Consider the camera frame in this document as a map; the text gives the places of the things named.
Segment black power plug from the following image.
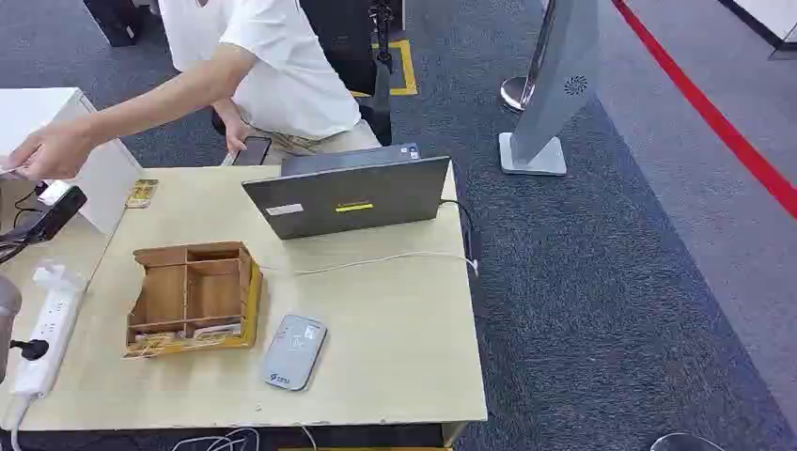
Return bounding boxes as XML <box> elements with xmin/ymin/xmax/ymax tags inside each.
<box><xmin>8</xmin><ymin>338</ymin><xmax>51</xmax><ymax>363</ymax></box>

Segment black cabinet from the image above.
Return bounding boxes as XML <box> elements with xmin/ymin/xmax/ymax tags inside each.
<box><xmin>298</xmin><ymin>0</ymin><xmax>407</xmax><ymax>98</ymax></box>

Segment yellow card deck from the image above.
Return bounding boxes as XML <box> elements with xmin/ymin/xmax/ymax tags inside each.
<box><xmin>125</xmin><ymin>179</ymin><xmax>160</xmax><ymax>210</ymax></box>

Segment black smartphone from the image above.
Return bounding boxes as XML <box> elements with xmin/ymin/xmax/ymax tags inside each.
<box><xmin>231</xmin><ymin>135</ymin><xmax>273</xmax><ymax>167</ymax></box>

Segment black chair base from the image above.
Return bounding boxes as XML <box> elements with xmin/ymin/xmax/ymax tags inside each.
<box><xmin>82</xmin><ymin>0</ymin><xmax>148</xmax><ymax>49</ymax></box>

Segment black laptop cable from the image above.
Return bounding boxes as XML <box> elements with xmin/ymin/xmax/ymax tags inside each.
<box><xmin>438</xmin><ymin>198</ymin><xmax>482</xmax><ymax>263</ymax></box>

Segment white cabinet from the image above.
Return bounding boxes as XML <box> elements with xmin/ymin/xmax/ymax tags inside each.
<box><xmin>0</xmin><ymin>86</ymin><xmax>145</xmax><ymax>236</ymax></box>

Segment wooden card box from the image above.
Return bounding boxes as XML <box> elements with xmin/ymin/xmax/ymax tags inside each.
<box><xmin>122</xmin><ymin>241</ymin><xmax>265</xmax><ymax>361</ymax></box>

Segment white thin cable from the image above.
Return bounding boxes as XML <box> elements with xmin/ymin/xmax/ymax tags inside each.
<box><xmin>261</xmin><ymin>250</ymin><xmax>480</xmax><ymax>278</ymax></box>

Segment black tripod stand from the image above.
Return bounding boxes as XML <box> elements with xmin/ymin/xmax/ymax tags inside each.
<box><xmin>359</xmin><ymin>0</ymin><xmax>396</xmax><ymax>148</ymax></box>

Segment person's right hand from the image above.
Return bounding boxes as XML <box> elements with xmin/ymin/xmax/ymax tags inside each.
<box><xmin>5</xmin><ymin>119</ymin><xmax>96</xmax><ymax>182</ymax></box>

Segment white cable bundle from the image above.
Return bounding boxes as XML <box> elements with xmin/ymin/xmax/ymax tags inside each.
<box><xmin>169</xmin><ymin>427</ymin><xmax>319</xmax><ymax>451</ymax></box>

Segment white power strip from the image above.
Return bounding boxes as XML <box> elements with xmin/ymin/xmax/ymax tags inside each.
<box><xmin>10</xmin><ymin>261</ymin><xmax>86</xmax><ymax>399</ymax></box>

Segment person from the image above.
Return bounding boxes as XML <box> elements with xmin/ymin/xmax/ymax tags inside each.
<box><xmin>156</xmin><ymin>0</ymin><xmax>383</xmax><ymax>166</ymax></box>

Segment black device with white top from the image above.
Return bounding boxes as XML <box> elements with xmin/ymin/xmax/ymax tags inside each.
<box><xmin>0</xmin><ymin>180</ymin><xmax>89</xmax><ymax>264</ymax></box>

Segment grey laptop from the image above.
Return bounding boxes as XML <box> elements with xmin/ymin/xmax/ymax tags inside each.
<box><xmin>241</xmin><ymin>143</ymin><xmax>451</xmax><ymax>241</ymax></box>

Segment round grey floor base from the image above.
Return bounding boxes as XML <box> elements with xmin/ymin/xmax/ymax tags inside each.
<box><xmin>649</xmin><ymin>432</ymin><xmax>727</xmax><ymax>451</ymax></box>

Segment grey kiosk stand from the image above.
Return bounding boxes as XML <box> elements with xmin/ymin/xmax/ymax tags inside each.
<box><xmin>498</xmin><ymin>0</ymin><xmax>601</xmax><ymax>178</ymax></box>

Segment grey flat pocket device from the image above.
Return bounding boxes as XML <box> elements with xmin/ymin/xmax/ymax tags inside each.
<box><xmin>260</xmin><ymin>314</ymin><xmax>329</xmax><ymax>393</ymax></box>

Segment person's left hand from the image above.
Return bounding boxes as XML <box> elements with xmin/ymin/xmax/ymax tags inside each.
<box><xmin>222</xmin><ymin>116</ymin><xmax>257</xmax><ymax>157</ymax></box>

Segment chrome stanchion post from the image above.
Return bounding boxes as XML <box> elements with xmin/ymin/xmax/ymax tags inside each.
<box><xmin>500</xmin><ymin>0</ymin><xmax>558</xmax><ymax>114</ymax></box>

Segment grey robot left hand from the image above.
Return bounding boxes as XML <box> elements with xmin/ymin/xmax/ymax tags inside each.
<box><xmin>0</xmin><ymin>275</ymin><xmax>23</xmax><ymax>383</ymax></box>

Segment cards in wooden box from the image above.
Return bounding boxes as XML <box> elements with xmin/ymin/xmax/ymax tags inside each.
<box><xmin>127</xmin><ymin>322</ymin><xmax>244</xmax><ymax>357</ymax></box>

